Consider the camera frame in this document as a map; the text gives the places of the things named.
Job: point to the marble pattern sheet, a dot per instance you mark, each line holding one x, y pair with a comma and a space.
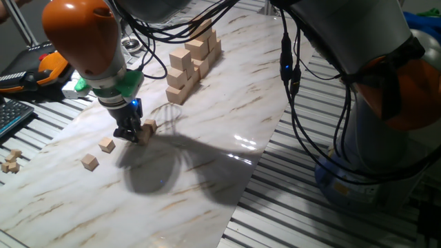
224, 113

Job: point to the black computer keyboard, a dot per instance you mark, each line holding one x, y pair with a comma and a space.
13, 115

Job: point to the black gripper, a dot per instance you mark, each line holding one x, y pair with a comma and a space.
125, 113

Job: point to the tiny wooden cube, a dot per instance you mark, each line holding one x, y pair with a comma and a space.
14, 167
10, 158
5, 167
16, 152

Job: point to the white power adapter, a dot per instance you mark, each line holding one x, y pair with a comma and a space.
70, 91

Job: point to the round metal tin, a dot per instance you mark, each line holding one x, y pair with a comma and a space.
131, 43

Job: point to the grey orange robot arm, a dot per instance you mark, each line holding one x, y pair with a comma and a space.
344, 34

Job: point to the green cloth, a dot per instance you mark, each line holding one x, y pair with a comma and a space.
430, 13

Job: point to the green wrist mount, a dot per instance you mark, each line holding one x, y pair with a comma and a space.
132, 84

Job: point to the aluminium frame post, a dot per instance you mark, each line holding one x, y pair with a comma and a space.
267, 7
22, 22

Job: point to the orange black teach pendant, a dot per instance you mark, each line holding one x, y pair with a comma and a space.
34, 69

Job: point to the large wooden block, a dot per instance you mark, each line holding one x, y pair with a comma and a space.
196, 49
175, 95
176, 78
212, 40
201, 67
180, 58
203, 32
217, 47

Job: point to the small wooden cube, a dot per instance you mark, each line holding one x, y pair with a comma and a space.
151, 124
107, 145
144, 137
90, 162

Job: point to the blue bag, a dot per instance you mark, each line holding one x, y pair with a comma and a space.
418, 24

